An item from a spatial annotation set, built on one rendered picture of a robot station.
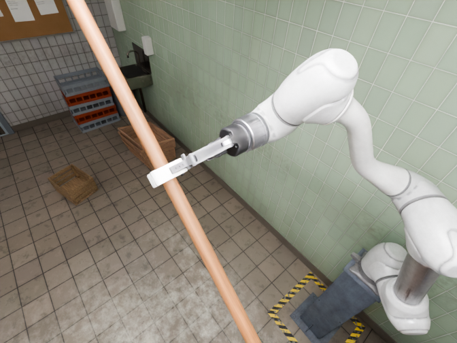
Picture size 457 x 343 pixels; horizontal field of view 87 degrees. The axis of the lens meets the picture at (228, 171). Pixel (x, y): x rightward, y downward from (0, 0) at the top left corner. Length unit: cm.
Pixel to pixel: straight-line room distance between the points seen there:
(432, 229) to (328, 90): 52
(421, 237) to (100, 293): 239
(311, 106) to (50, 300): 263
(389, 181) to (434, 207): 13
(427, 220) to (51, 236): 304
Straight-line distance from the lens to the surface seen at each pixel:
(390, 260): 143
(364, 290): 164
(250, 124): 57
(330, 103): 53
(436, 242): 86
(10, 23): 440
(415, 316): 138
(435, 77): 141
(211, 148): 49
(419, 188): 93
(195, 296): 243
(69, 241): 302
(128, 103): 52
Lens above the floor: 232
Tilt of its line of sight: 45 degrees down
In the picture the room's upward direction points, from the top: 4 degrees clockwise
